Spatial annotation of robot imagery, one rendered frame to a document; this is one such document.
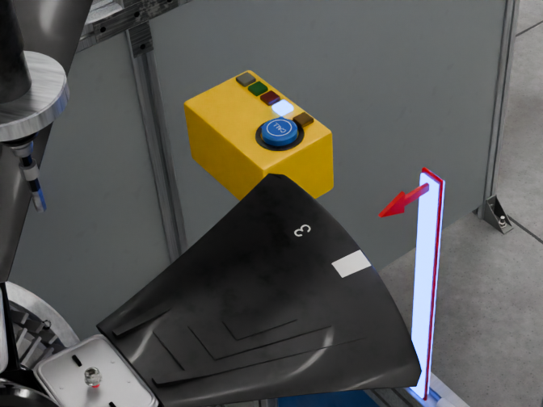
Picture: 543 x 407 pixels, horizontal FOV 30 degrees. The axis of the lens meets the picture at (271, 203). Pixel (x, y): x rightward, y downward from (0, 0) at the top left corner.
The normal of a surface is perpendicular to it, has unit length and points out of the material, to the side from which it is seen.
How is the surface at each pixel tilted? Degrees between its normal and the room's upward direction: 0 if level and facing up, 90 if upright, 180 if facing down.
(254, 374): 17
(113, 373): 7
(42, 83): 0
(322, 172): 90
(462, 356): 0
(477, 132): 90
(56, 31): 36
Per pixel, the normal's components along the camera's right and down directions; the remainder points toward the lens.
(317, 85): 0.60, 0.53
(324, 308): 0.23, -0.60
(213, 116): -0.06, -0.72
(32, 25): -0.06, -0.17
